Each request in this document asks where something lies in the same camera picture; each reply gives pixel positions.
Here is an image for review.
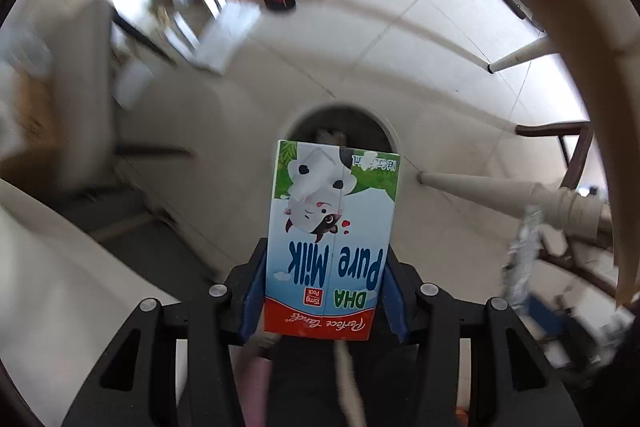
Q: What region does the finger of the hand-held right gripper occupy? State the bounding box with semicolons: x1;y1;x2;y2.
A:
526;296;572;349

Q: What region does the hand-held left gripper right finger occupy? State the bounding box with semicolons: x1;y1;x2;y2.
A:
381;251;585;427

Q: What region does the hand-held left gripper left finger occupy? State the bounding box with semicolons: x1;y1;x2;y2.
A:
62;237;269;427

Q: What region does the silver foil wrapper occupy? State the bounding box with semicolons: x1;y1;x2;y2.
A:
501;203;547;314

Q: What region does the blue and white milk carton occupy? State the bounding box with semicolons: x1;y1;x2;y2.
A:
261;139;404;342

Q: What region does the white round trash bin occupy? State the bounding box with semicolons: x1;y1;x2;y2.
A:
276;103;404;188

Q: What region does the cream turned table leg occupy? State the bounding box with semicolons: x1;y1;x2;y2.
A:
417;171;614;244
487;38;553;75

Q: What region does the dark wooden chair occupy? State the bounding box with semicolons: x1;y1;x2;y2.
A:
515;119;618;290

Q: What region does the grey upholstered chair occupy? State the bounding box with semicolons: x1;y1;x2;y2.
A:
49;0;197;212

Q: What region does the white flat box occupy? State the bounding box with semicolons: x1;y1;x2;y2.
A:
196;1;262;75

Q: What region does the flat brown cardboard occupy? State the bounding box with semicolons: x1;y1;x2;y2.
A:
0;71;57;160

